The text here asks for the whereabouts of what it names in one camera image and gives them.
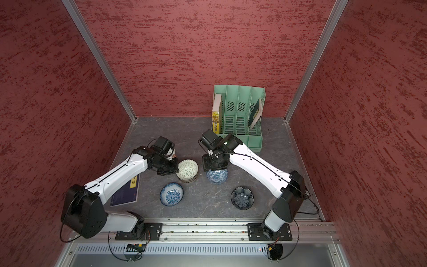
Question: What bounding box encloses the green triangle white bowl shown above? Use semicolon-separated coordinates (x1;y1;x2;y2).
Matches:
176;159;199;179

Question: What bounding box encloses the pink striped bowl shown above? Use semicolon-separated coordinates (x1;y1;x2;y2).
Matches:
179;175;197;183

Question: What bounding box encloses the dark petal pattern bowl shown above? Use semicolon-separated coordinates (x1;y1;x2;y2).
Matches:
230;186;254;210

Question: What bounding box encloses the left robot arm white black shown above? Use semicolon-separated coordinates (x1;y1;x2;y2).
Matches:
61;145;179;240

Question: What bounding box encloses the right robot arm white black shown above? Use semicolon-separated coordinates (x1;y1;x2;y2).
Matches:
199;130;309;235

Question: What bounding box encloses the blue damask bowl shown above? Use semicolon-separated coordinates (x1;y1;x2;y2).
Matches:
206;169;228;184

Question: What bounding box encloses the blue floral bowl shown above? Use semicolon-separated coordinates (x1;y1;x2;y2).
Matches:
160;182;184;206

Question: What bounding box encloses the purple book yellow label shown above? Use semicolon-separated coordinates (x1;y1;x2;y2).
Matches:
110;174;140;207

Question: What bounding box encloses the yellow white book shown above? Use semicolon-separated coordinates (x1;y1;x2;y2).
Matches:
211;94;222;134

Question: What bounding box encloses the green plastic file organizer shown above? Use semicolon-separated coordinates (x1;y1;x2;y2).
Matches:
213;85;266;152

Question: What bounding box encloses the dark green book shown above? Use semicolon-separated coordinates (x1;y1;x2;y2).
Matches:
249;98;263;129

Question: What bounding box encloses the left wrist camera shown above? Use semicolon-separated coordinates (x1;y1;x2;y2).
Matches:
149;136;175;158

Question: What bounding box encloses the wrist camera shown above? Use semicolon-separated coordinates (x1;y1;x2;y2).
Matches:
198;130;222;155
149;136;175;158

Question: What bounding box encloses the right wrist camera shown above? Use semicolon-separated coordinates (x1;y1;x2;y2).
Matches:
198;130;222;155

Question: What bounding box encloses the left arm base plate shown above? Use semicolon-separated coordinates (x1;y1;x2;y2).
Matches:
115;222;163;241

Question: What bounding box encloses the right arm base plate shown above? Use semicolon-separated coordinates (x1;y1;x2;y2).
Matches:
247;223;292;242

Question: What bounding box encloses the aluminium rail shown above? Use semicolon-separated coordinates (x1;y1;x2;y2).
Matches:
77;218;341;244

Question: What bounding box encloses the left corner aluminium post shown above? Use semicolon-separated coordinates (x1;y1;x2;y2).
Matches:
62;0;137;123

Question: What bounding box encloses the corner aluminium post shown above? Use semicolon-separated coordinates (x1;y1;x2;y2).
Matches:
285;0;348;124
62;0;137;123

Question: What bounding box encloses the right corner aluminium post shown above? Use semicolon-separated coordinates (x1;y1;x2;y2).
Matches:
285;0;348;124

